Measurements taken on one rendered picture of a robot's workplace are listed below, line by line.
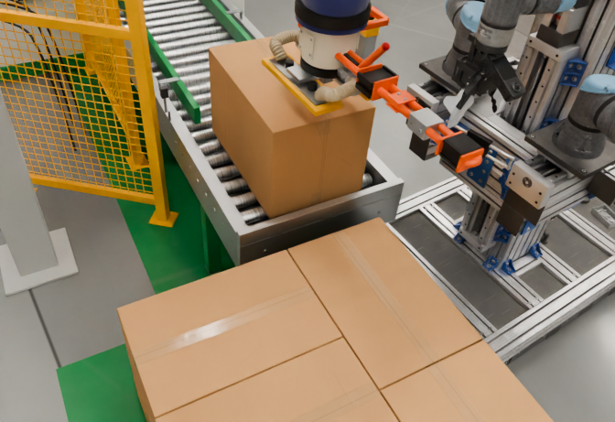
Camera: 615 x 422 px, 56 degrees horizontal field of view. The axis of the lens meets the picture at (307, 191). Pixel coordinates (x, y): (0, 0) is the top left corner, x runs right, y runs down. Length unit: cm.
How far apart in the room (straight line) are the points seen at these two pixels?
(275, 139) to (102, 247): 125
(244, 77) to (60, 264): 125
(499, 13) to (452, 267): 150
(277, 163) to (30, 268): 131
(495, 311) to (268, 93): 125
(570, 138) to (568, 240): 109
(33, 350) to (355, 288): 133
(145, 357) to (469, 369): 96
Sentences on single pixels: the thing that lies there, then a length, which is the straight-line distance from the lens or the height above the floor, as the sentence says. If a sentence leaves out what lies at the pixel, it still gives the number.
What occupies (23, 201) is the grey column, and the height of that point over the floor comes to 43.
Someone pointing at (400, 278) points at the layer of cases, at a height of 54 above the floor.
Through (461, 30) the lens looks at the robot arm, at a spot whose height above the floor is 120.
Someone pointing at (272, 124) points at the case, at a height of 95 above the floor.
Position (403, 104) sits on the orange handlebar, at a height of 122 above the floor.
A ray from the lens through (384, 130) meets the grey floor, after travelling 359.
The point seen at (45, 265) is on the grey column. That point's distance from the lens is 280.
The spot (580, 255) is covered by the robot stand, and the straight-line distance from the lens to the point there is 286.
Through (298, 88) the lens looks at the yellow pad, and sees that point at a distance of 179.
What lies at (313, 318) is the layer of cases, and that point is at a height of 54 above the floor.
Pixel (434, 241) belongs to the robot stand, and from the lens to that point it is 265.
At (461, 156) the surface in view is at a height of 124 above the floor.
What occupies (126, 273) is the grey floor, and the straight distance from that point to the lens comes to 273.
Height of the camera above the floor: 206
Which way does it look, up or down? 42 degrees down
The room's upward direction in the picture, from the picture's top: 5 degrees clockwise
